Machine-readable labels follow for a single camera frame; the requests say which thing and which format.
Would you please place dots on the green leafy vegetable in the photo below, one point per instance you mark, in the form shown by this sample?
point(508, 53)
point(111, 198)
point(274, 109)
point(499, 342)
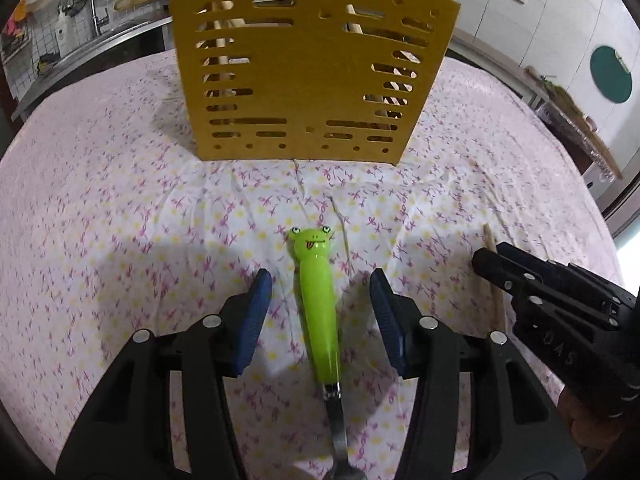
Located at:
point(547, 84)

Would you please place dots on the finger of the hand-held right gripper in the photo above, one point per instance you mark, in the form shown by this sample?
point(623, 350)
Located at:
point(575, 280)
point(500, 270)

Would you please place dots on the stainless steel sink counter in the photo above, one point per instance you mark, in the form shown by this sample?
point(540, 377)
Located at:
point(100, 42)

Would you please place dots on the clear plastic container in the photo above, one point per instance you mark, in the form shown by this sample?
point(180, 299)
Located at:
point(575, 135)

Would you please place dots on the metal faucet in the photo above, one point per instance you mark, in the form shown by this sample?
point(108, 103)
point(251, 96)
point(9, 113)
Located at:
point(92, 5)

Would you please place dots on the wooden chopstick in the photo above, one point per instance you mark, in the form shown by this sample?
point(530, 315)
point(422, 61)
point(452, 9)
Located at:
point(498, 310)
point(351, 10)

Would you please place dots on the green round board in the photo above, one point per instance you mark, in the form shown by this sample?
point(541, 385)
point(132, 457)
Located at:
point(610, 75)

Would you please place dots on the white bottle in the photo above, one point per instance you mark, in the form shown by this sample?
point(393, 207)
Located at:
point(65, 35)

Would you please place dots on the yellow perforated utensil holder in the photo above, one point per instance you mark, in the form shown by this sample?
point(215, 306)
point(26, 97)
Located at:
point(300, 85)

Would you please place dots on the floral tablecloth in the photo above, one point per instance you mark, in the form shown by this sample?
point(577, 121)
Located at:
point(100, 210)

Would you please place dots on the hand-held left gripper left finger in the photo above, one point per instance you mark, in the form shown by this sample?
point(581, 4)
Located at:
point(252, 320)

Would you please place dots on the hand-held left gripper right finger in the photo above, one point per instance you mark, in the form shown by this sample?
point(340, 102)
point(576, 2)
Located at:
point(387, 320)

